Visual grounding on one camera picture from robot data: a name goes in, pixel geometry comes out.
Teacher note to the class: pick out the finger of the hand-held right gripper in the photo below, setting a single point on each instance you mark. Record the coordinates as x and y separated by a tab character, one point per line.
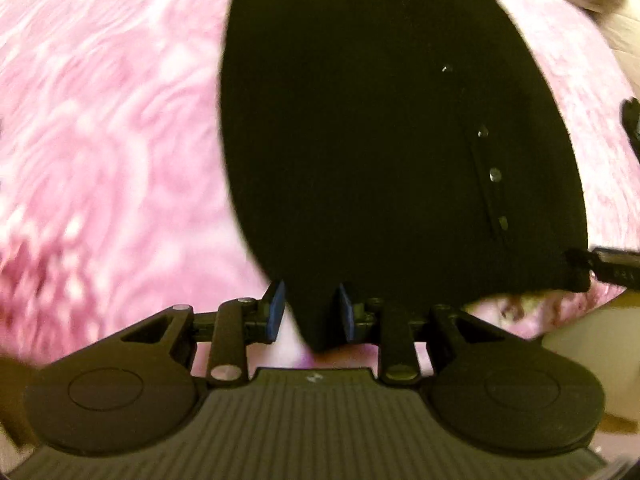
615	265
634	120

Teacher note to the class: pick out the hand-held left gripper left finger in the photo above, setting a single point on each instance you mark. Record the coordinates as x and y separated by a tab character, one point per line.
275	310

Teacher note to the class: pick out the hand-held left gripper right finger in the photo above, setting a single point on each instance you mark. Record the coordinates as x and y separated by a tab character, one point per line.
346	312

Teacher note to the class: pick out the pink floral bed sheet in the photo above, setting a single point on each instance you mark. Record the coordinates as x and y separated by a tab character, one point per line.
110	135

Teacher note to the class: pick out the black buttoned garment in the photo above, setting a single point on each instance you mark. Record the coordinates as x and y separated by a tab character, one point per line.
375	135

